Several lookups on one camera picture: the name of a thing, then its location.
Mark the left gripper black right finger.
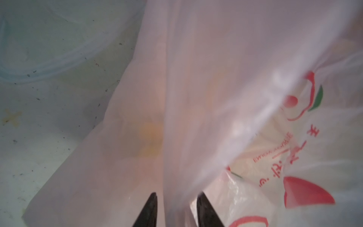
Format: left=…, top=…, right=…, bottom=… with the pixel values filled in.
left=197, top=193, right=224, bottom=227

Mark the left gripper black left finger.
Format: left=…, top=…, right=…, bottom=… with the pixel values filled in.
left=133, top=192, right=158, bottom=227

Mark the pink plastic bag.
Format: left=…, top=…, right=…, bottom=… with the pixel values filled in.
left=23, top=1, right=363, bottom=227

